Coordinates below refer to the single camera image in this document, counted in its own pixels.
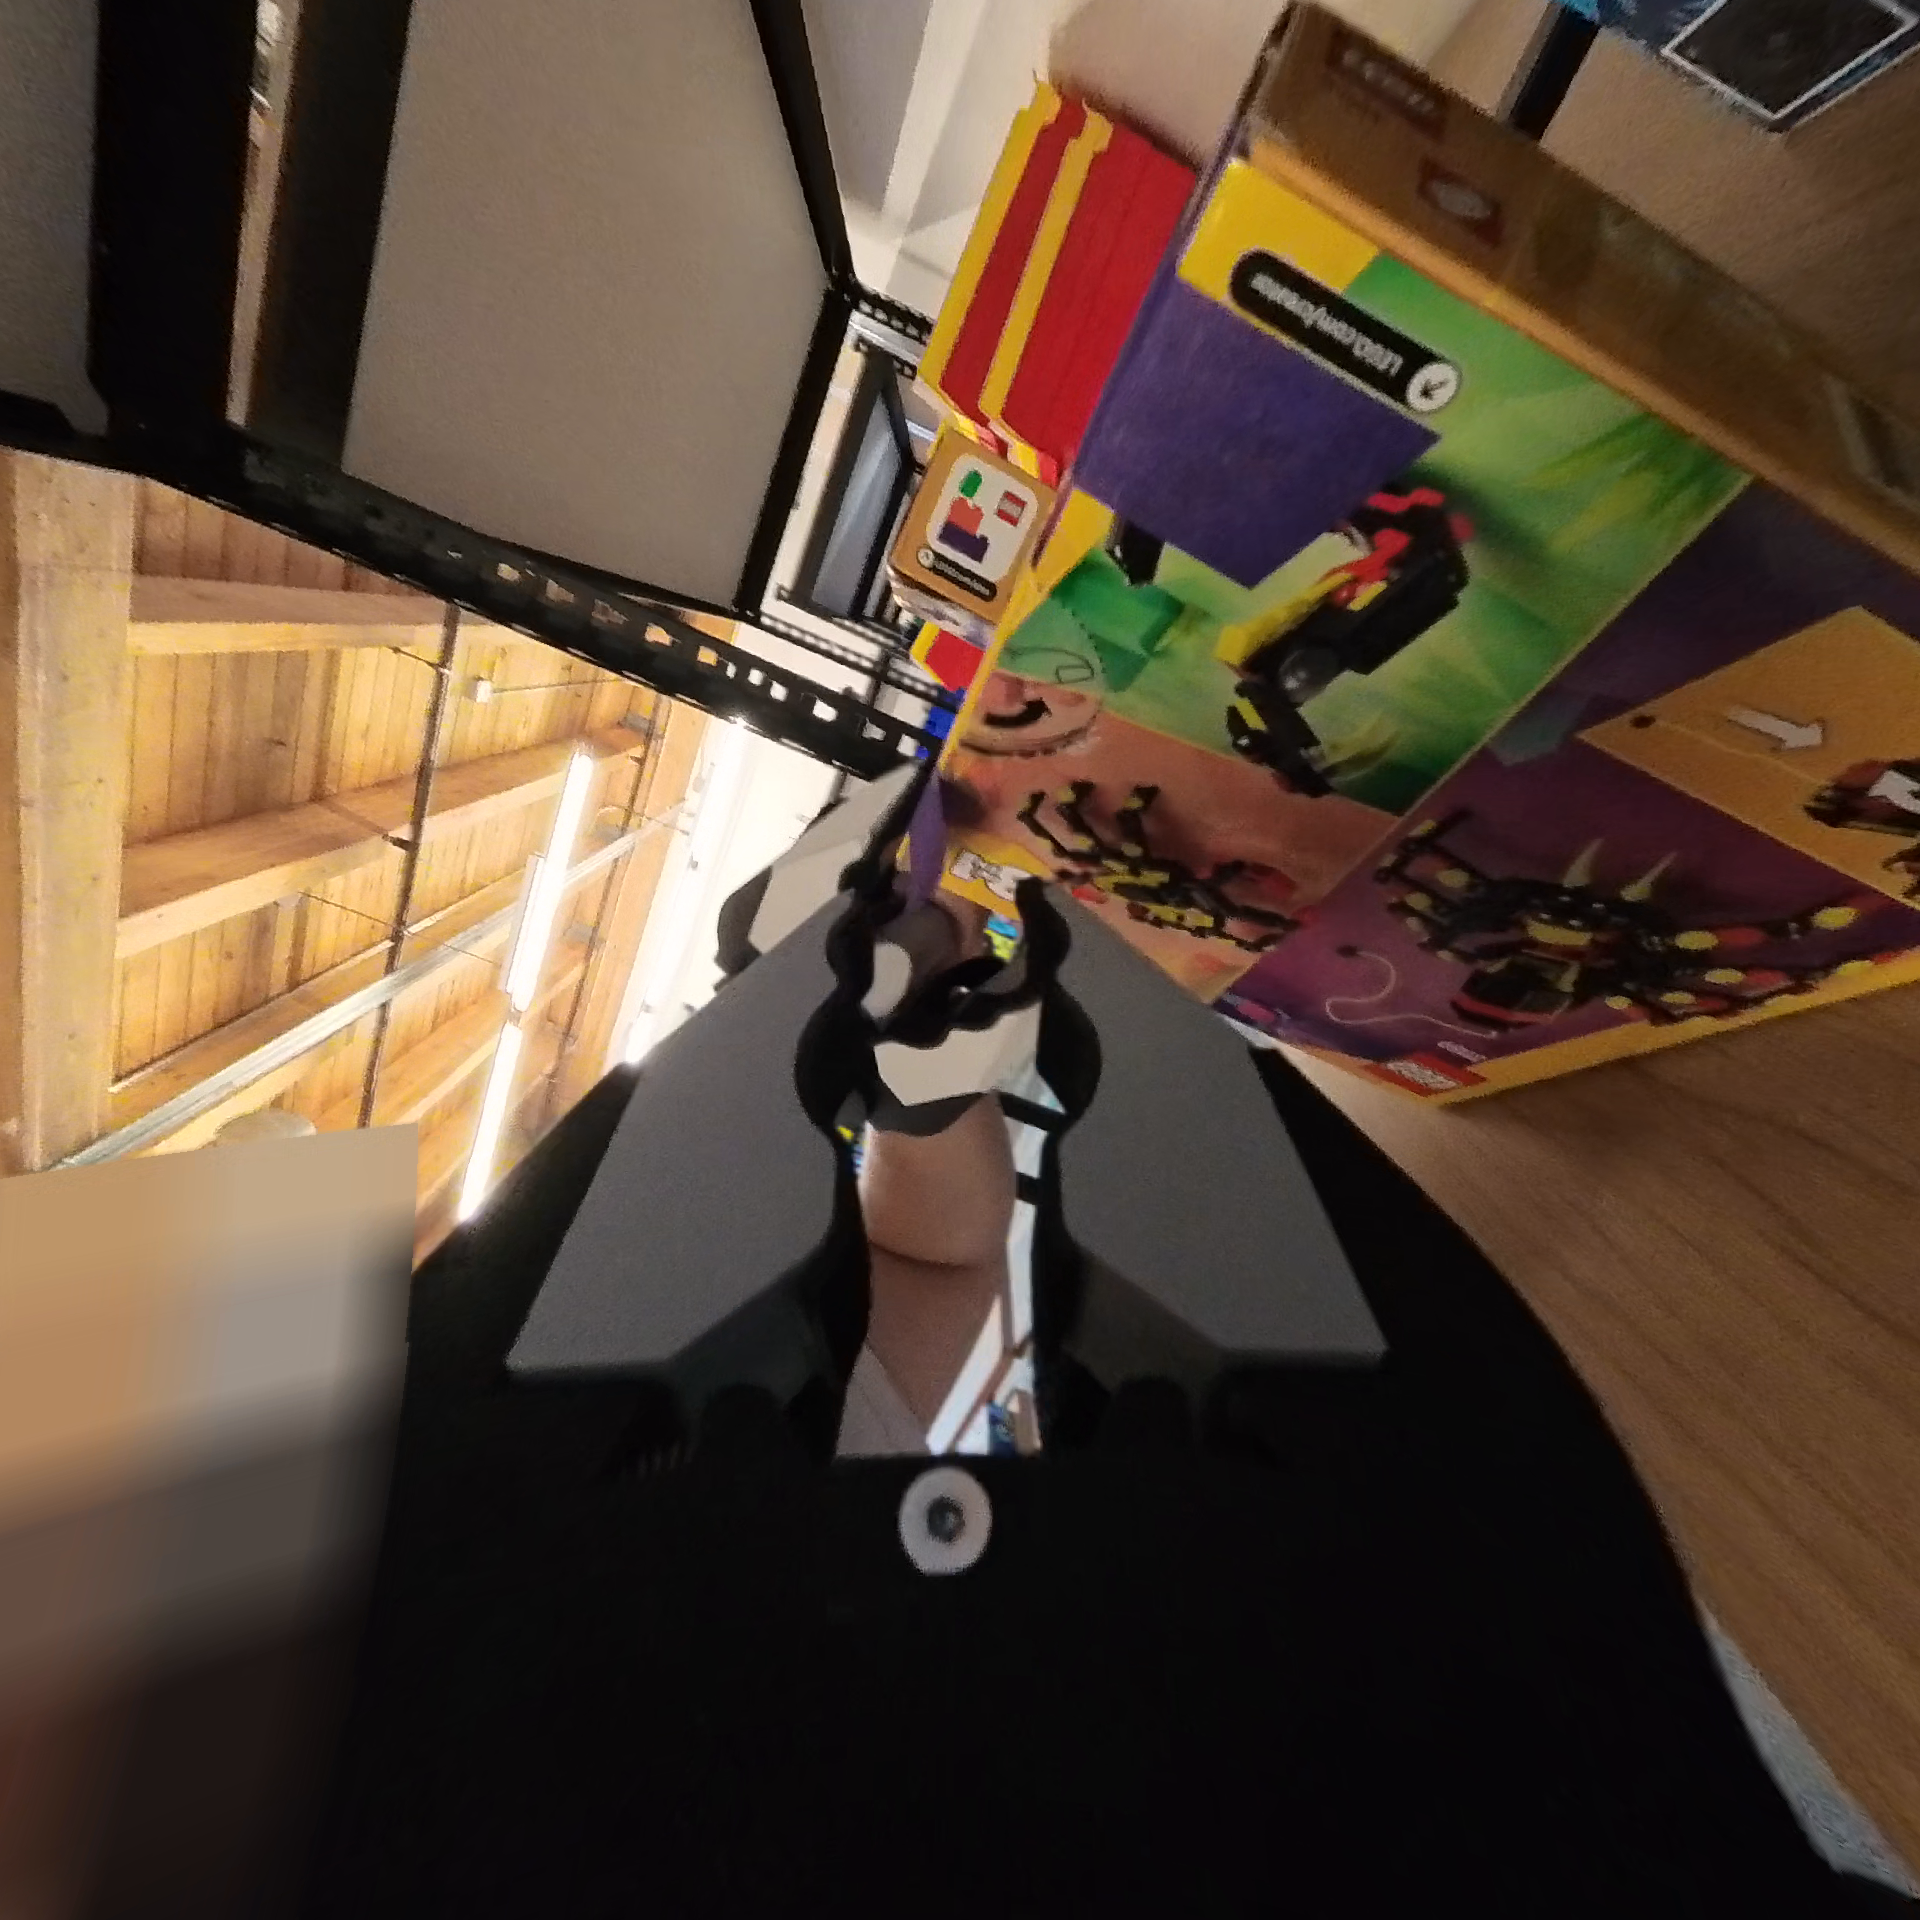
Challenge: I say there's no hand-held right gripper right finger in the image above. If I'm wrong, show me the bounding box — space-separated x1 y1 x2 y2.
1020 884 1385 1396

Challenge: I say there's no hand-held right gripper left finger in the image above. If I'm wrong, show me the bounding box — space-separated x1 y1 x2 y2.
506 803 921 1455

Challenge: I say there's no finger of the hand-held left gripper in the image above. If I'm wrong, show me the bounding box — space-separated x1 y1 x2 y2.
717 761 921 969
871 937 1038 1135

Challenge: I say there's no large spider print toy box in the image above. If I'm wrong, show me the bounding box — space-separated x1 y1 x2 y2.
936 0 1920 1113

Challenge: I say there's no person's left hand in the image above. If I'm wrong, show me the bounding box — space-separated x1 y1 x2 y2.
856 1106 1010 1279

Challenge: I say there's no ceiling light strip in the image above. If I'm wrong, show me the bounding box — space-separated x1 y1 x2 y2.
455 748 606 1220

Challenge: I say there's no small orange toy box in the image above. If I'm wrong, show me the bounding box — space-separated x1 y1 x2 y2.
884 423 1052 624

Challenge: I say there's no black metal shelf rack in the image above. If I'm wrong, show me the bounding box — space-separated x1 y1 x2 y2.
0 0 962 783

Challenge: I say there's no red and yellow storage bin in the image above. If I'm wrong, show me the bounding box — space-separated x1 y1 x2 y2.
982 112 1204 471
913 82 1116 441

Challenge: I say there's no dark printed box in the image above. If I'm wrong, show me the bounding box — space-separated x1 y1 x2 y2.
1551 0 1920 138

